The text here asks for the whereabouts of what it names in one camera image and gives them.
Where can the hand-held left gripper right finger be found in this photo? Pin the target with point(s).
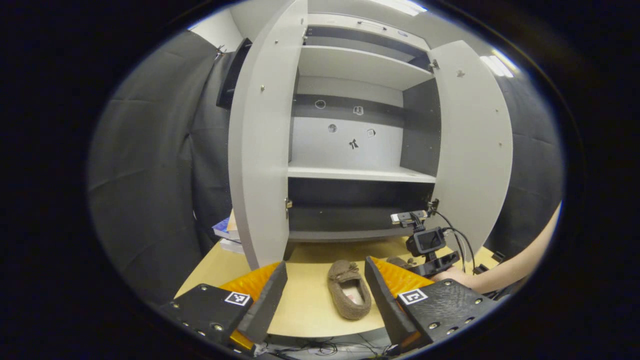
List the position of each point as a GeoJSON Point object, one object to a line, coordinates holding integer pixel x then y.
{"type": "Point", "coordinates": [385, 300]}

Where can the black backdrop cloth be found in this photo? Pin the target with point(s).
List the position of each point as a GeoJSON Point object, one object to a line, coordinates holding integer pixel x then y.
{"type": "Point", "coordinates": [150, 175]}
{"type": "Point", "coordinates": [532, 175]}

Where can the ceiling light panel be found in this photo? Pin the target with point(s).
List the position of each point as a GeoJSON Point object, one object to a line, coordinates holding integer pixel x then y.
{"type": "Point", "coordinates": [499, 64]}
{"type": "Point", "coordinates": [400, 6]}

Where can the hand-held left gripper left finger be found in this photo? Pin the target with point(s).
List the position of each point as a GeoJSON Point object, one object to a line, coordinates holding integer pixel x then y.
{"type": "Point", "coordinates": [267, 300]}

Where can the small black object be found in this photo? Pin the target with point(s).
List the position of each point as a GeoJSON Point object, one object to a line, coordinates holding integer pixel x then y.
{"type": "Point", "coordinates": [498, 257]}

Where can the white book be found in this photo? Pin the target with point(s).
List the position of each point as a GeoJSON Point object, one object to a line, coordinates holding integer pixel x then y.
{"type": "Point", "coordinates": [232, 246]}

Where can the white cabinet shelf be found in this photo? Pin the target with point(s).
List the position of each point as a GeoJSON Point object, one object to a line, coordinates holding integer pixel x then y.
{"type": "Point", "coordinates": [355, 65]}
{"type": "Point", "coordinates": [350, 173]}

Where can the blue book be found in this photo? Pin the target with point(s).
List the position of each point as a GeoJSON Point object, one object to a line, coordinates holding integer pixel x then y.
{"type": "Point", "coordinates": [224, 229]}

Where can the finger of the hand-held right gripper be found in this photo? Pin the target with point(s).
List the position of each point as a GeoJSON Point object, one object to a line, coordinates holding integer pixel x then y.
{"type": "Point", "coordinates": [435, 265]}

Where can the brown fuzzy shoe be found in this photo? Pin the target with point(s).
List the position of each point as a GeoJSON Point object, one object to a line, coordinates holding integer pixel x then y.
{"type": "Point", "coordinates": [350, 300]}
{"type": "Point", "coordinates": [397, 261]}

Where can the grey shoe cabinet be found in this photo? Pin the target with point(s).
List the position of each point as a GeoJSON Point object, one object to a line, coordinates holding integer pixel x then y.
{"type": "Point", "coordinates": [345, 145]}

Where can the grey cabinet door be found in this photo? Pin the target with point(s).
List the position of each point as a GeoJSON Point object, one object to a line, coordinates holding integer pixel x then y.
{"type": "Point", "coordinates": [260, 150]}
{"type": "Point", "coordinates": [475, 150]}

